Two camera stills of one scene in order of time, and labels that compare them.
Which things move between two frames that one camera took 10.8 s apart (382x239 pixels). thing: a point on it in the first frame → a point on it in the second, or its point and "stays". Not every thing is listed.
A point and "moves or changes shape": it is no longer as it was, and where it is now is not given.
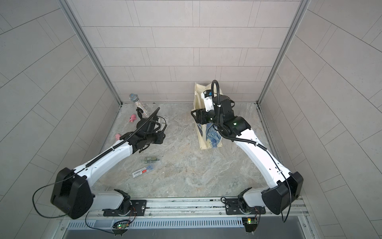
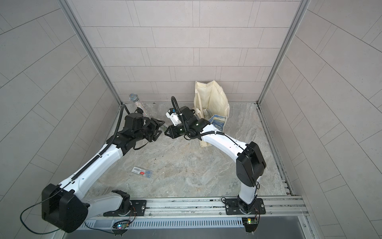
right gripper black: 202,112 → 174,132
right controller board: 250,224 stays
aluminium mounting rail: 202,207 stays
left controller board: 120,227 stays
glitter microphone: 134,97 stays
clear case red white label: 143,171 moves or changes shape
